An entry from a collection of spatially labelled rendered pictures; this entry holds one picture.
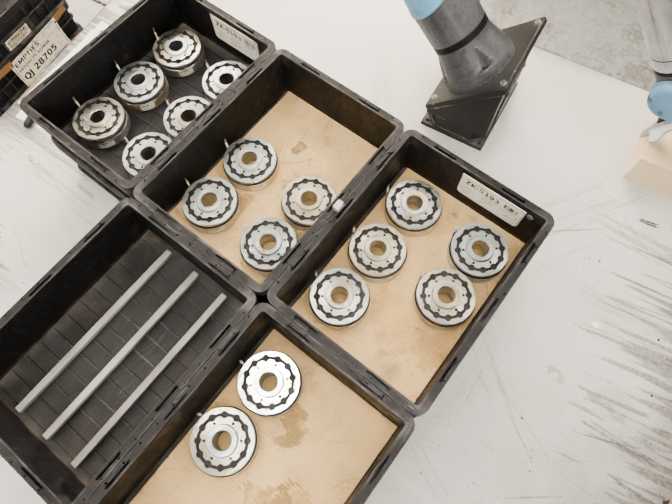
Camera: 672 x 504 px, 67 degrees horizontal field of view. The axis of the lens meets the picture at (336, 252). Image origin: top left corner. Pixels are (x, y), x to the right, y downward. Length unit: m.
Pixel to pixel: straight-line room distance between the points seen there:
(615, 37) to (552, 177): 1.45
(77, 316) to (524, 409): 0.82
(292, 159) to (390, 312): 0.36
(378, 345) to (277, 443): 0.23
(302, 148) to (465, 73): 0.36
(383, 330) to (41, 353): 0.59
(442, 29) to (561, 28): 1.52
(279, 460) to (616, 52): 2.16
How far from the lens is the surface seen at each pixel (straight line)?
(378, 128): 0.98
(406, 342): 0.89
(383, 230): 0.91
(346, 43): 1.37
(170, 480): 0.91
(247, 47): 1.12
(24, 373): 1.03
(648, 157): 1.25
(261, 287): 0.81
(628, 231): 1.24
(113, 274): 1.00
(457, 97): 1.12
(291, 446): 0.87
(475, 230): 0.94
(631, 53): 2.58
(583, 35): 2.56
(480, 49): 1.09
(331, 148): 1.03
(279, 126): 1.06
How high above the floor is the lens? 1.69
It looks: 69 degrees down
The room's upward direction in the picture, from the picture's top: 2 degrees counter-clockwise
